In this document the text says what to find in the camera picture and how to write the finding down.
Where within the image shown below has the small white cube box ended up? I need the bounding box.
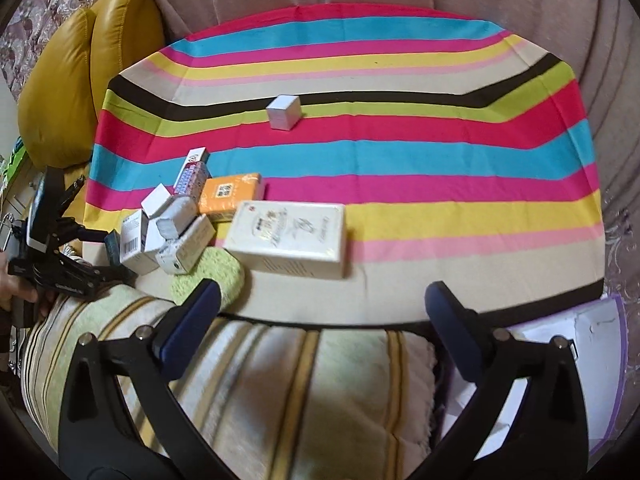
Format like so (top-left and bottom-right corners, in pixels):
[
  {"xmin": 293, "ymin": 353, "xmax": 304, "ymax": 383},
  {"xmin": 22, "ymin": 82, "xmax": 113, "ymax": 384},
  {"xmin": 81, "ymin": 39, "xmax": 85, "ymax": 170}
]
[{"xmin": 266, "ymin": 94, "xmax": 302, "ymax": 132}]

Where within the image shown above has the purple-edged white storage box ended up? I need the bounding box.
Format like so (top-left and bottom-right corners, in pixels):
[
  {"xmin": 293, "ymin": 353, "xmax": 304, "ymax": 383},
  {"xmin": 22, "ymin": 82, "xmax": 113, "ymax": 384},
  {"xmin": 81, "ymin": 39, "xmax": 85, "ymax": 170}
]
[{"xmin": 445, "ymin": 292, "xmax": 628, "ymax": 461}]

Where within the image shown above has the white small carton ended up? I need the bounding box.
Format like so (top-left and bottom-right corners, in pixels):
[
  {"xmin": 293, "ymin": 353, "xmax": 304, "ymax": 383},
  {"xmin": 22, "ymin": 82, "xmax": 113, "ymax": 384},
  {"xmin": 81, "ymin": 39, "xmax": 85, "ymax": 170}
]
[{"xmin": 155, "ymin": 214, "xmax": 217, "ymax": 276}]

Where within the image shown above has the person's left hand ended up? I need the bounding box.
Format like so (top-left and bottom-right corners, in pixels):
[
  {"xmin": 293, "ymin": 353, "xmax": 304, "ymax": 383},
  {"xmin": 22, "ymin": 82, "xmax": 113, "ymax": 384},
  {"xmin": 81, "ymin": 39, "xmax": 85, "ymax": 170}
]
[{"xmin": 0, "ymin": 260, "xmax": 48, "ymax": 316}]

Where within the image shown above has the grey white small box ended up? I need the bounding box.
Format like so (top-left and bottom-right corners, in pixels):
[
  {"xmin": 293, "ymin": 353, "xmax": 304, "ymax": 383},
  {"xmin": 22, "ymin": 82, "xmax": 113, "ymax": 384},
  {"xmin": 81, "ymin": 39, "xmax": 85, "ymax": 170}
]
[{"xmin": 154, "ymin": 195, "xmax": 200, "ymax": 241}]

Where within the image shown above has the green striped towel blanket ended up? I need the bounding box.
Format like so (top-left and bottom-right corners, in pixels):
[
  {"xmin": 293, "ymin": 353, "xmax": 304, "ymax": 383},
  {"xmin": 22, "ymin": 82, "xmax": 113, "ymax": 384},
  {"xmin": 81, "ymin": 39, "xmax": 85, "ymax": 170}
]
[{"xmin": 20, "ymin": 282, "xmax": 441, "ymax": 480}]

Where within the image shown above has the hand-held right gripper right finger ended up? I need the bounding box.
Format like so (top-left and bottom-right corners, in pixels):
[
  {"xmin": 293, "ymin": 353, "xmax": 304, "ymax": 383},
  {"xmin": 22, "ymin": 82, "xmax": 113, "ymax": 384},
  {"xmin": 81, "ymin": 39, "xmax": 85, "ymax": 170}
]
[{"xmin": 415, "ymin": 281, "xmax": 588, "ymax": 480}]

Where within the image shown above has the large white box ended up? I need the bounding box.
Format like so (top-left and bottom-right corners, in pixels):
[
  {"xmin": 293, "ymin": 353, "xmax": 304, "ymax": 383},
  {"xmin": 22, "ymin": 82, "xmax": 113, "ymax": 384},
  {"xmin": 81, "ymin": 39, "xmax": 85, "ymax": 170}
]
[{"xmin": 222, "ymin": 200, "xmax": 348, "ymax": 281}]

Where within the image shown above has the beige cabinet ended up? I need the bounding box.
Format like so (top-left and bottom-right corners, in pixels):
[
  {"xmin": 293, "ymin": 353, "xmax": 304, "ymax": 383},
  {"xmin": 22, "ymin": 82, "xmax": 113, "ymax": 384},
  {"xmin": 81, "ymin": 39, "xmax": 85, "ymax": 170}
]
[{"xmin": 0, "ymin": 170, "xmax": 46, "ymax": 256}]

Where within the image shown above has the green sponge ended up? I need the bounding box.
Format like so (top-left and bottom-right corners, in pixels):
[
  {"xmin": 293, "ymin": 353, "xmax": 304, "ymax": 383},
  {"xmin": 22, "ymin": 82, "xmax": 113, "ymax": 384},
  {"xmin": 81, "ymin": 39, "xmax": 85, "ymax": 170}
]
[{"xmin": 170, "ymin": 246, "xmax": 247, "ymax": 311}]

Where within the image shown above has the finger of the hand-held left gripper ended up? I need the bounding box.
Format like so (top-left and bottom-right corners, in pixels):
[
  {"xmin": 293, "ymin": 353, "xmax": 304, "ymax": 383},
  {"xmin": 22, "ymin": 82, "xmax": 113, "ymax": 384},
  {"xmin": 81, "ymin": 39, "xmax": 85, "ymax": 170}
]
[
  {"xmin": 10, "ymin": 250, "xmax": 138, "ymax": 302},
  {"xmin": 47, "ymin": 167, "xmax": 123, "ymax": 263}
]

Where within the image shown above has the orange box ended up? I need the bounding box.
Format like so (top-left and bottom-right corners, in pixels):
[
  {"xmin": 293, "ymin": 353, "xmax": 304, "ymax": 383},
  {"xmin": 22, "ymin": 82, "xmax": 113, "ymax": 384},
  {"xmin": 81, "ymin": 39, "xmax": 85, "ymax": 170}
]
[{"xmin": 197, "ymin": 172, "xmax": 267, "ymax": 223}]

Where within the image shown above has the green object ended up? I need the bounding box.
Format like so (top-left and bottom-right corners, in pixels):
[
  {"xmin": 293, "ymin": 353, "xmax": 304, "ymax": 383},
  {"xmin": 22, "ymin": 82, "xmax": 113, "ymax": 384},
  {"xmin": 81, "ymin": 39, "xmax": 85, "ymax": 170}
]
[{"xmin": 0, "ymin": 137, "xmax": 28, "ymax": 196}]

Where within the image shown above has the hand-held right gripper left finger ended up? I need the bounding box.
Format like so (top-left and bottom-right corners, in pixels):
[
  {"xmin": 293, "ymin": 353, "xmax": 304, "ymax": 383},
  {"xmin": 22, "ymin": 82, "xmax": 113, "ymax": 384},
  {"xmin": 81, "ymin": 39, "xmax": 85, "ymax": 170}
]
[{"xmin": 57, "ymin": 279, "xmax": 221, "ymax": 480}]

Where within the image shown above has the colourful striped tablecloth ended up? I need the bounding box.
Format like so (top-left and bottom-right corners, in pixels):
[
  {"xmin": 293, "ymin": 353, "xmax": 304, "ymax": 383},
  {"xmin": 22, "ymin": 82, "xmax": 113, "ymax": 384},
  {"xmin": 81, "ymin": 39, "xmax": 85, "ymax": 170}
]
[{"xmin": 82, "ymin": 4, "xmax": 606, "ymax": 333}]

